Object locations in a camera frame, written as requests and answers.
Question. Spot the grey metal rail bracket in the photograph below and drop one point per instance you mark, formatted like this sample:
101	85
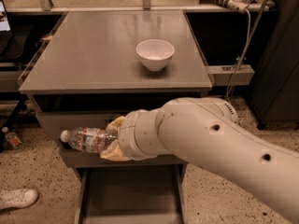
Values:
224	75

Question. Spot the grey top drawer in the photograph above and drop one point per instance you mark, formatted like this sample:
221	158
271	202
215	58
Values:
67	111

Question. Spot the clear plastic water bottle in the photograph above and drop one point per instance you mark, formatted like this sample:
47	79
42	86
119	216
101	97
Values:
89	140

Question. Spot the small bottle on floor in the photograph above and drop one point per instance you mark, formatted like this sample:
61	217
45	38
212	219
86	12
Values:
11	137

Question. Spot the white ceramic bowl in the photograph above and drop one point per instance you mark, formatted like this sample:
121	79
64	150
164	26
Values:
155	54

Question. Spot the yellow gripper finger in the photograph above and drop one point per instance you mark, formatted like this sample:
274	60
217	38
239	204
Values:
114	126
114	153

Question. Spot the grey drawer cabinet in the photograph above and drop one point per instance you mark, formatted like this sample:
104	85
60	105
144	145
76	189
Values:
94	53

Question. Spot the grey drawer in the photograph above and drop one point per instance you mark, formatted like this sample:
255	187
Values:
77	159
67	111
147	194

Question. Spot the dark cabinet at right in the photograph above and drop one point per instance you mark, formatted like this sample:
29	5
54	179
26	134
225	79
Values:
274	89

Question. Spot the white sneaker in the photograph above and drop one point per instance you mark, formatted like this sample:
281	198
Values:
18	198

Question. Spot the grey bottom drawer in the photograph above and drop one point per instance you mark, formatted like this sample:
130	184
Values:
147	194

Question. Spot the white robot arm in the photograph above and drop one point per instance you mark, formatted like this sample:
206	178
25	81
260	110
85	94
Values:
205	133

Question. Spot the grey middle drawer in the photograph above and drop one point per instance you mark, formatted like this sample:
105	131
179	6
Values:
77	159

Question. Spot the laptop screen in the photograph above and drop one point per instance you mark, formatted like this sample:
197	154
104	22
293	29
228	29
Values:
4	24

